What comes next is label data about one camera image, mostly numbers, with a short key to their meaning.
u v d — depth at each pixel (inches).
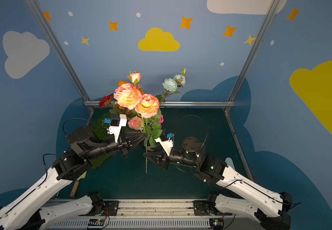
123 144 17.3
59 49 33.1
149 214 29.0
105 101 27.5
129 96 14.5
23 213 14.9
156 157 19.7
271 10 27.7
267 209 15.6
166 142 18.6
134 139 20.2
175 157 19.4
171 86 26.6
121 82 32.7
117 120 16.7
